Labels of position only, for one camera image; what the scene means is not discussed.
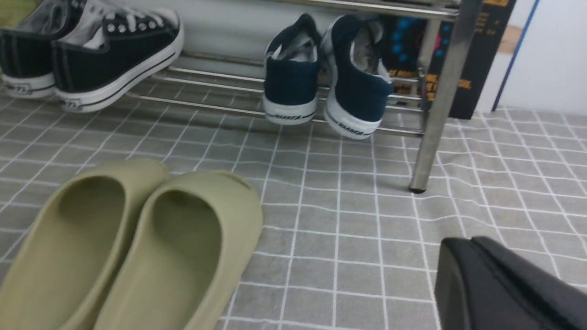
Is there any black canvas sneaker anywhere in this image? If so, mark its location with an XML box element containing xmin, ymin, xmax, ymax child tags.
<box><xmin>51</xmin><ymin>0</ymin><xmax>185</xmax><ymax>113</ymax></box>
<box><xmin>0</xmin><ymin>0</ymin><xmax>86</xmax><ymax>99</ymax></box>

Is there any silver metal shoe rack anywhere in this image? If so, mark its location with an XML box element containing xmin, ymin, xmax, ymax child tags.
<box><xmin>124</xmin><ymin>0</ymin><xmax>483</xmax><ymax>194</ymax></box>

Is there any right olive green slipper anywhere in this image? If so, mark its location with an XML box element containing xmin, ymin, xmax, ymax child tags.
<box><xmin>94</xmin><ymin>170</ymin><xmax>263</xmax><ymax>330</ymax></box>

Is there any right black canvas sneaker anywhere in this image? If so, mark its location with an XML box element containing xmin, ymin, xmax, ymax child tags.
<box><xmin>51</xmin><ymin>0</ymin><xmax>185</xmax><ymax>113</ymax></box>

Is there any black image processing book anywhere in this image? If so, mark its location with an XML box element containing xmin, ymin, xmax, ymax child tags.
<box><xmin>381</xmin><ymin>0</ymin><xmax>516</xmax><ymax>120</ymax></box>

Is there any grey checkered tablecloth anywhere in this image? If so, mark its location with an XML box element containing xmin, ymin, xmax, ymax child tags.
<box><xmin>0</xmin><ymin>95</ymin><xmax>587</xmax><ymax>330</ymax></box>

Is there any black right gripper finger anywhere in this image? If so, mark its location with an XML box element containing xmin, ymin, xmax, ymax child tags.
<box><xmin>434</xmin><ymin>236</ymin><xmax>587</xmax><ymax>330</ymax></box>

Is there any left olive green slipper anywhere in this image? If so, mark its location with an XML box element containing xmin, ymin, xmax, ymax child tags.
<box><xmin>0</xmin><ymin>159</ymin><xmax>172</xmax><ymax>330</ymax></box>

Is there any left black canvas sneaker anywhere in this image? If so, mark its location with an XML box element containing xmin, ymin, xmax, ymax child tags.
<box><xmin>0</xmin><ymin>0</ymin><xmax>86</xmax><ymax>99</ymax></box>

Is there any olive green slipper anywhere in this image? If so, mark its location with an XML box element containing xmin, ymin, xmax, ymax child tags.
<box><xmin>94</xmin><ymin>170</ymin><xmax>263</xmax><ymax>330</ymax></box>
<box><xmin>0</xmin><ymin>159</ymin><xmax>172</xmax><ymax>330</ymax></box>

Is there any blue and yellow book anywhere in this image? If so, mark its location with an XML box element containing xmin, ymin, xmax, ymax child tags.
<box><xmin>0</xmin><ymin>0</ymin><xmax>40</xmax><ymax>28</ymax></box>

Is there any navy slip-on shoe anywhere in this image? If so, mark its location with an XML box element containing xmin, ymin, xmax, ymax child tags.
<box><xmin>321</xmin><ymin>15</ymin><xmax>394</xmax><ymax>140</ymax></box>
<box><xmin>262</xmin><ymin>13</ymin><xmax>324</xmax><ymax>126</ymax></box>

